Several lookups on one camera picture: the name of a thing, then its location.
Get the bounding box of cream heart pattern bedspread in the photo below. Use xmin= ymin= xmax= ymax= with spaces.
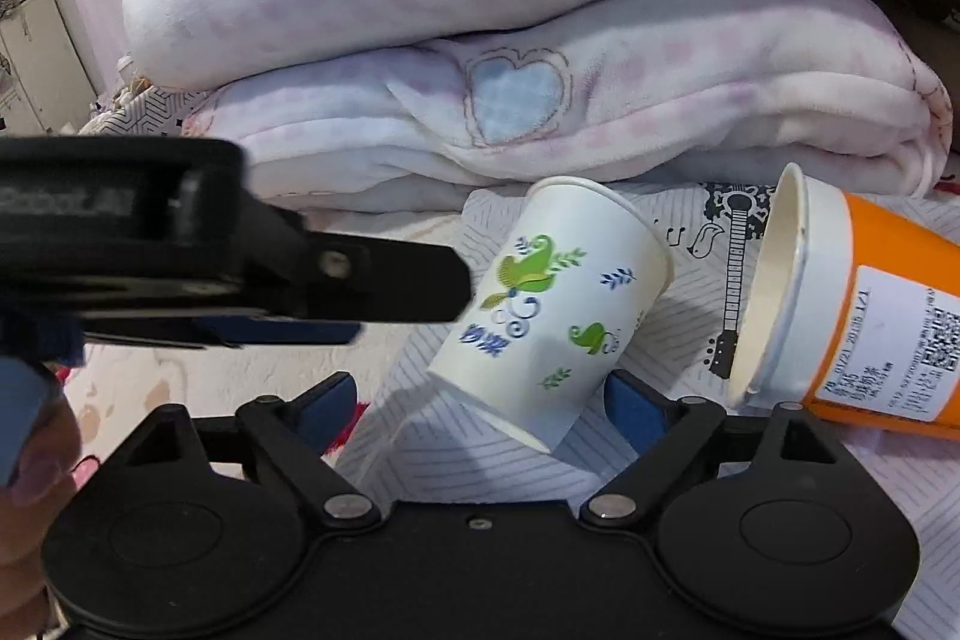
xmin=58 ymin=208 xmax=482 ymax=484

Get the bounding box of pink checkered folded blanket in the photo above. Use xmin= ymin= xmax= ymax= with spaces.
xmin=124 ymin=0 xmax=953 ymax=211

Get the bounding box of orange paper cup with label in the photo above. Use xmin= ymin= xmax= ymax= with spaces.
xmin=726 ymin=164 xmax=958 ymax=438

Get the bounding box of left hand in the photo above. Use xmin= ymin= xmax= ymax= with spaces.
xmin=0 ymin=393 xmax=82 ymax=640

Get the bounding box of white cabinet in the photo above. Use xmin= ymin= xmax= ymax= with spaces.
xmin=2 ymin=0 xmax=96 ymax=136

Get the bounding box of geometric patterned tablecloth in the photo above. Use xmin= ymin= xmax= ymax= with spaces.
xmin=80 ymin=86 xmax=210 ymax=136

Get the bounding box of white floral paper cup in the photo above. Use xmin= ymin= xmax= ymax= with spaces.
xmin=428 ymin=177 xmax=674 ymax=453

